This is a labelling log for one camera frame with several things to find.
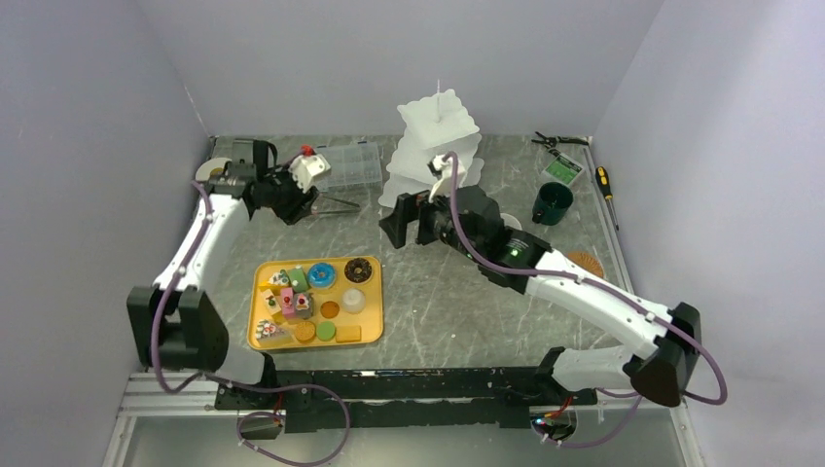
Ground white round cupcake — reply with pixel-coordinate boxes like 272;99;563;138
341;288;367;314

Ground pink handled tongs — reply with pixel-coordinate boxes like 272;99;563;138
311;194;362;216

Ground green roll cake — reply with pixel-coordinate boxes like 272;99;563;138
286;266;310;293

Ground clear plastic compartment box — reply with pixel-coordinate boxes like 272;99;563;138
314;141;382;192

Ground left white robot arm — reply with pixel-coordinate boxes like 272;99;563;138
126;140;332;409

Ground blue frosted donut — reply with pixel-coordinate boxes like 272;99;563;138
306;262;338;289

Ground tan waffle round cookie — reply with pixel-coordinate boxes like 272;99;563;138
293;321;316;343

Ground white blue mug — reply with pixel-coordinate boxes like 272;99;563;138
501;213;522;230

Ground green round macaron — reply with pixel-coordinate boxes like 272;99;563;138
315;321;337;341

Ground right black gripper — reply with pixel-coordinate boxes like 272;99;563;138
378;178;484;264

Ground orange round cookie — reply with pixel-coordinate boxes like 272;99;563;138
320;301;341;320

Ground yellow square biscuit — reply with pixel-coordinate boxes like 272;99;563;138
335;325;362;343

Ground yellow cake piece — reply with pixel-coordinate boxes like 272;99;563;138
260;289;283;318

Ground white three-tier dessert stand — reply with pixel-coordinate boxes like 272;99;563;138
378;89;484;208

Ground pink cake with cherry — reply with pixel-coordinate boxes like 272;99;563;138
278;287;297;320

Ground white triangle cake slice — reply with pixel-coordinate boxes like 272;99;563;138
255;319;293;346

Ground green white packet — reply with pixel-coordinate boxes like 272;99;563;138
541;153;586;188

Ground cream triangle cake slice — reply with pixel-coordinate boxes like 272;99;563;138
258;269;292;291

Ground chocolate sprinkled donut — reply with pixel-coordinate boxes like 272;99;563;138
343;257;374;284

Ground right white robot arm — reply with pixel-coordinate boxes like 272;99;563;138
379;186;701;408

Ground white tape roll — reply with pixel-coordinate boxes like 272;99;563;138
194;158;237;194

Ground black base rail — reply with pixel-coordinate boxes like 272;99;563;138
215;367;597;434

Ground yellow black screwdriver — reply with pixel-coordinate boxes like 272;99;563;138
595;165;620;231

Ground yellow serving tray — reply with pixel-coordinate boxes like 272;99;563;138
246;257;383;351

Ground dark green mug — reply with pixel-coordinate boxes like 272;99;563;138
531;182;574;226

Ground black pliers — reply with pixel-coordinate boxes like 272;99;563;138
531;131;590;150

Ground grey cake with strawberry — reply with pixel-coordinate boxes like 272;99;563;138
293;293;314;320

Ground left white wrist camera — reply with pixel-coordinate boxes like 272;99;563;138
288;154;331;193

